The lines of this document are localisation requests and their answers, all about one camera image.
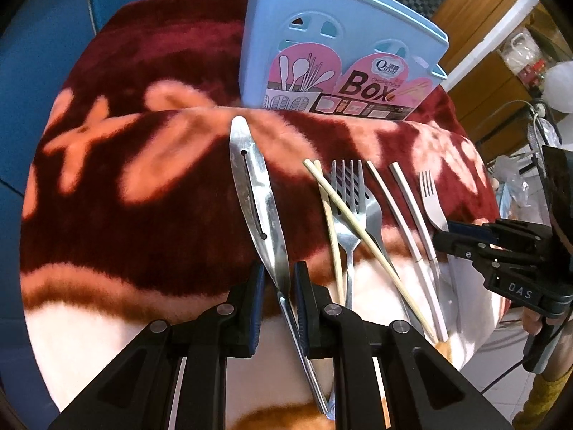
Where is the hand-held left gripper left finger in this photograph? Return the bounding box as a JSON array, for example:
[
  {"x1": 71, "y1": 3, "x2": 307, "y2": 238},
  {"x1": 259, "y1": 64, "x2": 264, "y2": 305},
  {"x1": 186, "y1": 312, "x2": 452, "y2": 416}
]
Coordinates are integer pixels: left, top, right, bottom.
[{"x1": 47, "y1": 262, "x2": 267, "y2": 430}]

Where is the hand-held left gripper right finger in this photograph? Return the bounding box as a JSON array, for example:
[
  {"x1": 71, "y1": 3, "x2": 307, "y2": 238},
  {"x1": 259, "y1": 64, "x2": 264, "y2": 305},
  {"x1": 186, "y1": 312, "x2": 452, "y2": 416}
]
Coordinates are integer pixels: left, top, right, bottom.
[{"x1": 293, "y1": 261, "x2": 515, "y2": 430}]

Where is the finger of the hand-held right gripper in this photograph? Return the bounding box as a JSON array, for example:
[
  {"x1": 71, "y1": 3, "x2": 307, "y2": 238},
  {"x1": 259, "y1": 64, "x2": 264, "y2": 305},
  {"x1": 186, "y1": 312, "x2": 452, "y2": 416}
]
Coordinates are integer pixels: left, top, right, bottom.
[
  {"x1": 431, "y1": 230, "x2": 493, "y2": 263},
  {"x1": 448, "y1": 219, "x2": 497, "y2": 245}
]

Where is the small metal fork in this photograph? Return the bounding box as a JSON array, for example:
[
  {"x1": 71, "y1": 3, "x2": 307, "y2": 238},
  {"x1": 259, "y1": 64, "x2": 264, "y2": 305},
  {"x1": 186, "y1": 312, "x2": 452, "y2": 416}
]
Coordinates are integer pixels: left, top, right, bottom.
[{"x1": 419, "y1": 170, "x2": 463, "y2": 334}]

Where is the wooden chopstick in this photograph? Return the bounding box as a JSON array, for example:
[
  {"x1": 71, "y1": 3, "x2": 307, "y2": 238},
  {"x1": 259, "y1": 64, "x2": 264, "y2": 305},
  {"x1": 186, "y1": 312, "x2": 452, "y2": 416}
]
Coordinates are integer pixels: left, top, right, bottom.
[
  {"x1": 313, "y1": 159, "x2": 345, "y2": 306},
  {"x1": 303, "y1": 158, "x2": 439, "y2": 343}
]

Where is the large metal fork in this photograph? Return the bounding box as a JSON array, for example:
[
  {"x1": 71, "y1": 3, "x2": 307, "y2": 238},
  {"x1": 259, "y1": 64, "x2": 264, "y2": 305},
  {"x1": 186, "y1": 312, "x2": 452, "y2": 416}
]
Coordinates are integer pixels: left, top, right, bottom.
[
  {"x1": 330, "y1": 159, "x2": 365, "y2": 309},
  {"x1": 351, "y1": 161, "x2": 426, "y2": 330}
]

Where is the blue plastic utensil holder box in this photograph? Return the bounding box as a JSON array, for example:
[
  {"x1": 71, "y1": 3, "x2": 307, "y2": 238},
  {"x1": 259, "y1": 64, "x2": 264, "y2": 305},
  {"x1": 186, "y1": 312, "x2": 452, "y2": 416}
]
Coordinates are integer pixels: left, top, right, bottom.
[{"x1": 237, "y1": 0, "x2": 449, "y2": 121}]

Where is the person's right hand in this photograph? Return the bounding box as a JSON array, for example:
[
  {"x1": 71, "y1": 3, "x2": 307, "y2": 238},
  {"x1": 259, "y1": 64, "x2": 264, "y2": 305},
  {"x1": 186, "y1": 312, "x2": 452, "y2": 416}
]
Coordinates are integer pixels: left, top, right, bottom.
[{"x1": 521, "y1": 307, "x2": 544, "y2": 338}]

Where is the yellow clothing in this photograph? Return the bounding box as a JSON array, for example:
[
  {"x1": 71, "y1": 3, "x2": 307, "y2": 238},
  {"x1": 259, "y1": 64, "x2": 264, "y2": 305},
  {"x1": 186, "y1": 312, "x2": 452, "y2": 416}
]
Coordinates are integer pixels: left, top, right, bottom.
[{"x1": 526, "y1": 369, "x2": 573, "y2": 424}]

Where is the red floral printed blanket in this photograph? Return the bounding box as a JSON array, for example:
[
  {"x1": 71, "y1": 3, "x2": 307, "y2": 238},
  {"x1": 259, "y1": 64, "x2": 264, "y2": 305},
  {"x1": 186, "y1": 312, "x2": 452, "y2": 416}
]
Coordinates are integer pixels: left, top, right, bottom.
[{"x1": 20, "y1": 0, "x2": 511, "y2": 430}]

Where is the white round object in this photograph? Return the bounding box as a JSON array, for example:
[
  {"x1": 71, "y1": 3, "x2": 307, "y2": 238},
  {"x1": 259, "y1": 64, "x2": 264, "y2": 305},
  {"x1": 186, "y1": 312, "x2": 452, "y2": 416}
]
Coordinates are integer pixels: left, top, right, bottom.
[{"x1": 543, "y1": 59, "x2": 573, "y2": 115}]

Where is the clear plastic bag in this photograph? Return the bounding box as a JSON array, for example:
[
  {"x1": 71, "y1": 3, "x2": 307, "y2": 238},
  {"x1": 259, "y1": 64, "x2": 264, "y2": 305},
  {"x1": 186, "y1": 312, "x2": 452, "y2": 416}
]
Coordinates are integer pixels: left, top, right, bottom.
[{"x1": 499, "y1": 29, "x2": 552, "y2": 92}]

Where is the wooden door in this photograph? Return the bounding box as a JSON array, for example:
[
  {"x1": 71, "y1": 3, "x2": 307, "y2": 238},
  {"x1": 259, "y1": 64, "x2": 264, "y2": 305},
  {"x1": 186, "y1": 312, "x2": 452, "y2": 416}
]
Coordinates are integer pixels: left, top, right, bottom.
[{"x1": 345, "y1": 0, "x2": 540, "y2": 81}]

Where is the black cable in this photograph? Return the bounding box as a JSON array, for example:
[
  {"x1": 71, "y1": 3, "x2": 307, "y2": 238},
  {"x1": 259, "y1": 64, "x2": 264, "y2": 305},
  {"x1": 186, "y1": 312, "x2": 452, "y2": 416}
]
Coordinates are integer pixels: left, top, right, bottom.
[{"x1": 481, "y1": 349, "x2": 533, "y2": 392}]

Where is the metal wire rack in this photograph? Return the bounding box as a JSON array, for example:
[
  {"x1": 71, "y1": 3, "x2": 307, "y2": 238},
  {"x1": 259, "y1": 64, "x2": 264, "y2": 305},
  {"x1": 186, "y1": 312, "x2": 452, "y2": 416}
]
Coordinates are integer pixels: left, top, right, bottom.
[{"x1": 475, "y1": 99, "x2": 562, "y2": 166}]

